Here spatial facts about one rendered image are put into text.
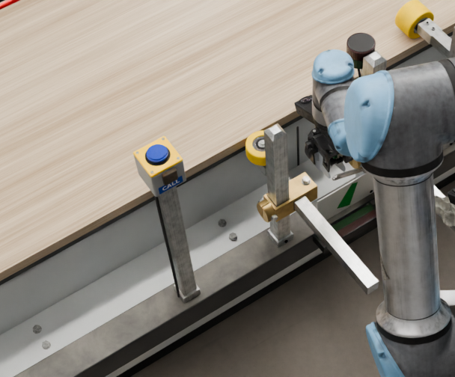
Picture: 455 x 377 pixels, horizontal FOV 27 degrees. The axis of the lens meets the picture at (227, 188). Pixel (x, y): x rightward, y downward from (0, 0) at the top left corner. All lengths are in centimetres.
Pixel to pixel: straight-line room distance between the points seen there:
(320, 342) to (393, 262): 150
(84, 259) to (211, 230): 34
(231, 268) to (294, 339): 73
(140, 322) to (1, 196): 42
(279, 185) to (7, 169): 63
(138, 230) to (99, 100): 33
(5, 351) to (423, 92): 134
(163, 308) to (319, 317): 86
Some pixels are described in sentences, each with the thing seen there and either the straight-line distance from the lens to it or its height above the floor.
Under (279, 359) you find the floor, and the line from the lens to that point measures 287.
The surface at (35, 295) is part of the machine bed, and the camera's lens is 226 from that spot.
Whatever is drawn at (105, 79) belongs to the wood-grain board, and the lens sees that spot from 234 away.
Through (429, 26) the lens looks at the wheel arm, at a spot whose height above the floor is 96.
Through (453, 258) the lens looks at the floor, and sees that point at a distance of 307.
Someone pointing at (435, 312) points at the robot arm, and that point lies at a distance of 148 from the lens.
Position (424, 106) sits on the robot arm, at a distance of 128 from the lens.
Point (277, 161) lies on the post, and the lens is 197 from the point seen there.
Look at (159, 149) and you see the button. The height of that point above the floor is 123.
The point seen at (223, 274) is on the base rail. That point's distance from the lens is 220.
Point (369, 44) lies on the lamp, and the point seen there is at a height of 117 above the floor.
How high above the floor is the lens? 260
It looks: 54 degrees down
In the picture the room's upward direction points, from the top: 7 degrees counter-clockwise
